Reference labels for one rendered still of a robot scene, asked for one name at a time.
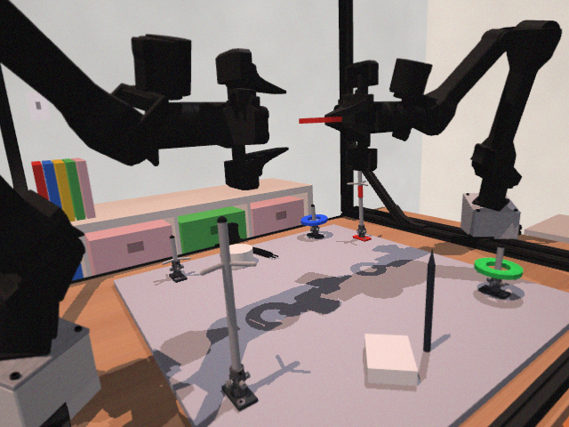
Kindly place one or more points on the pale pink flat block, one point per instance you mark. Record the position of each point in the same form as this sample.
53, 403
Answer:
389, 360

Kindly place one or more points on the grey post with red foot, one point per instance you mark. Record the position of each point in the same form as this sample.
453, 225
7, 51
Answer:
361, 227

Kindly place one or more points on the green ring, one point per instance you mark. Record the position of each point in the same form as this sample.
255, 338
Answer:
514, 271

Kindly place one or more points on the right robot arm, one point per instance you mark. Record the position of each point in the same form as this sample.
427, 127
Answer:
41, 243

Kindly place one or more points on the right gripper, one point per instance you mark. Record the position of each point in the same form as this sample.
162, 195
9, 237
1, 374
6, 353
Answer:
235, 70

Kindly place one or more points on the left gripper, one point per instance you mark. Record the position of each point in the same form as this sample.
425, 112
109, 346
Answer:
383, 116

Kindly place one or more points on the blue ring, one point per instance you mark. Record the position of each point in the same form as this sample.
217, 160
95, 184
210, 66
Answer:
321, 220

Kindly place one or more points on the white short cylinder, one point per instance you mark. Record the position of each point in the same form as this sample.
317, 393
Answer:
241, 253

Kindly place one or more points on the black pen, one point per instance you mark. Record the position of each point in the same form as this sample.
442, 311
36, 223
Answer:
429, 303

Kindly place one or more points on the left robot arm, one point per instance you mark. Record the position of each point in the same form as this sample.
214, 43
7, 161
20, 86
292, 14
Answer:
493, 160

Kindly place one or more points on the red ring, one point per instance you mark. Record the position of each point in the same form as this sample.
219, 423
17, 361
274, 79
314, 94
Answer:
319, 120

